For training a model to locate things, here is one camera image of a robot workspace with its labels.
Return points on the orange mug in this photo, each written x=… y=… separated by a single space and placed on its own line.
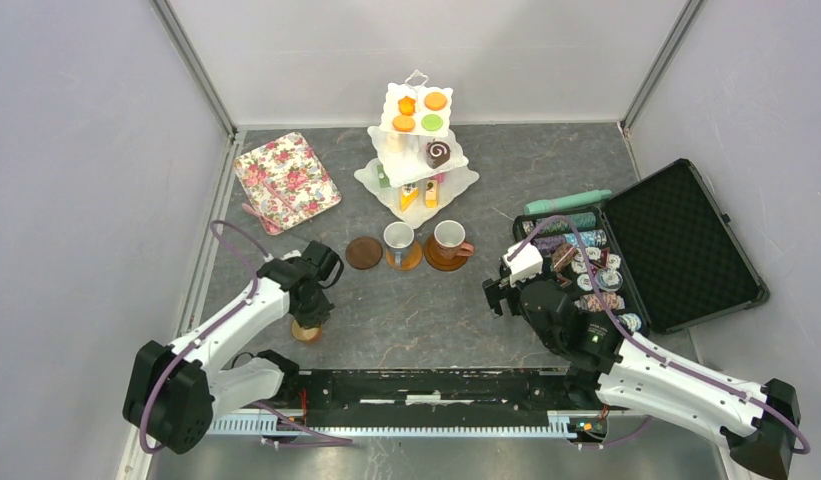
x=305 y=334

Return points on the purple chip stack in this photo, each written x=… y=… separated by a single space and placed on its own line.
x=547 y=245

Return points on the blue yellow chip stack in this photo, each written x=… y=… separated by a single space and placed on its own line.
x=556 y=226

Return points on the green round macaron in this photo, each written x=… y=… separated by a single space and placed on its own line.
x=432 y=122

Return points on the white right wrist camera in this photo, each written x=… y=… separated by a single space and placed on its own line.
x=521 y=266

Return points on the orange round macaron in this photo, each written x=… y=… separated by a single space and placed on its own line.
x=403 y=123
x=435 y=101

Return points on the dark brown wooden coaster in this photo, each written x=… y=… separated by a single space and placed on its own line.
x=363 y=253

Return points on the pink brown chip stack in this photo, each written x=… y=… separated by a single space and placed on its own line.
x=597 y=302

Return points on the light orange wooden coaster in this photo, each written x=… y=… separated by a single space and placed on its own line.
x=413 y=260

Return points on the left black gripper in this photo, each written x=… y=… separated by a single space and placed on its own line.
x=320 y=313

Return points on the green square cake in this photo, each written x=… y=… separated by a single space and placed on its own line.
x=383 y=179

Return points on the black open carrying case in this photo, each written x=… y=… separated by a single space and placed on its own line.
x=681 y=263

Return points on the large brown wooden saucer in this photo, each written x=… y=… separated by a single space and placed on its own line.
x=436 y=261

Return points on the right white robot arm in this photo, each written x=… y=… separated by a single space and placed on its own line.
x=616 y=367

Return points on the teal cylindrical handle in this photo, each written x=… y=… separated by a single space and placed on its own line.
x=565 y=203

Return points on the cream round pastry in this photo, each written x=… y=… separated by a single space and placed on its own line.
x=394 y=142

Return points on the white mug pink handle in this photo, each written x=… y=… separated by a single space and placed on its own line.
x=450 y=240

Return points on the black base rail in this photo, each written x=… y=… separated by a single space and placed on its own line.
x=405 y=399

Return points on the yellow cake slice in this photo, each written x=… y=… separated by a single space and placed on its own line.
x=408 y=194

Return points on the chocolate swirl roll cake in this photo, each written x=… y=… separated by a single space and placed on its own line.
x=437 y=153

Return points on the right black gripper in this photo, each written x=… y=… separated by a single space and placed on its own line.
x=497 y=290

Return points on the orange star pastry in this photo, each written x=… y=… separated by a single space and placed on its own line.
x=407 y=106

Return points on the floral rectangular tray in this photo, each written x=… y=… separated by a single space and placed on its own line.
x=289 y=159

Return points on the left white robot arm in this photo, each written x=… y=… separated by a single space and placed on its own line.
x=177 y=390

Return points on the light blue chip stack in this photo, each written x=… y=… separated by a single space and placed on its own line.
x=591 y=238

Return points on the green chip stack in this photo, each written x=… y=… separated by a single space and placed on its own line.
x=581 y=221

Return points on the loose white poker chips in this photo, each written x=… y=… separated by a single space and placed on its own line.
x=605 y=266

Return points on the orange yellow cake piece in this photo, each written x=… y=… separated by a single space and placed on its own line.
x=431 y=194

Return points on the pink-tipped metal tongs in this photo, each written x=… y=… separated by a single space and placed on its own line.
x=279 y=207

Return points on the white three-tier dessert stand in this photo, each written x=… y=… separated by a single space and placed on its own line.
x=411 y=165

